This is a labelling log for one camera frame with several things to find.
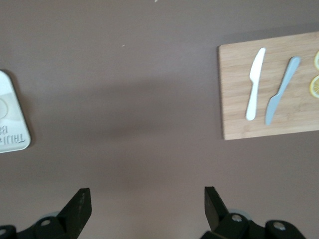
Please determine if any grey plastic knife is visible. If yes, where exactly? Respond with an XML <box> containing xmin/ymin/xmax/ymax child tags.
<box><xmin>264</xmin><ymin>56</ymin><xmax>302</xmax><ymax>126</ymax></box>

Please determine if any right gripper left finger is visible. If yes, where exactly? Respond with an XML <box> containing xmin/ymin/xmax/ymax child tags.
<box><xmin>0</xmin><ymin>188</ymin><xmax>92</xmax><ymax>239</ymax></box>

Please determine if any white tray with bear print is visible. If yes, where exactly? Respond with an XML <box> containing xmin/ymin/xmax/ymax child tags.
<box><xmin>0</xmin><ymin>69</ymin><xmax>32</xmax><ymax>154</ymax></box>

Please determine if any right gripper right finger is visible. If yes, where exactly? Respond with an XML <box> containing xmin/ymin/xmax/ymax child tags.
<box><xmin>200</xmin><ymin>186</ymin><xmax>306</xmax><ymax>239</ymax></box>

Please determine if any white plastic knife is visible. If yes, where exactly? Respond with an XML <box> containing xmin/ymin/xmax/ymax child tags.
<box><xmin>245</xmin><ymin>47</ymin><xmax>267</xmax><ymax>121</ymax></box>

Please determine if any wooden cutting board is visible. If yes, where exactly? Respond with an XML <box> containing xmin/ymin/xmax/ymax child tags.
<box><xmin>218</xmin><ymin>31</ymin><xmax>319</xmax><ymax>141</ymax></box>

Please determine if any brown table cover sheet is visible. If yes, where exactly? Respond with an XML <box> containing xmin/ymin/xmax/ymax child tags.
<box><xmin>0</xmin><ymin>0</ymin><xmax>319</xmax><ymax>239</ymax></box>

